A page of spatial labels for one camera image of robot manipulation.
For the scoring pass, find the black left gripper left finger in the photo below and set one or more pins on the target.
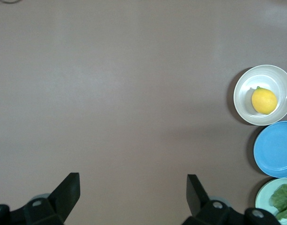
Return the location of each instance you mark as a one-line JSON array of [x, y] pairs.
[[52, 204]]

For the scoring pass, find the yellow lemon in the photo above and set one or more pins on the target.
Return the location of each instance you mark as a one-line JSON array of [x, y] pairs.
[[264, 100]]

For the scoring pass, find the pale green plate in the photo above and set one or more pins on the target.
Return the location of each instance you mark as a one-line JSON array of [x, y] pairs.
[[263, 197]]

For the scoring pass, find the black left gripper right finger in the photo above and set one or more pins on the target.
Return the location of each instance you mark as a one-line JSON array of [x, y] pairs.
[[211, 208]]

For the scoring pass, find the blue plate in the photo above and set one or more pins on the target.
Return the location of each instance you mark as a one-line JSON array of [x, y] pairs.
[[274, 150]]

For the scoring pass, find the white bowl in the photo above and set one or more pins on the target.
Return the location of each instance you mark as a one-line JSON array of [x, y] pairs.
[[243, 98]]

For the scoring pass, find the green lettuce leaf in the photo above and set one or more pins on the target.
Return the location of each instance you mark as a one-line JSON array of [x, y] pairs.
[[283, 199]]

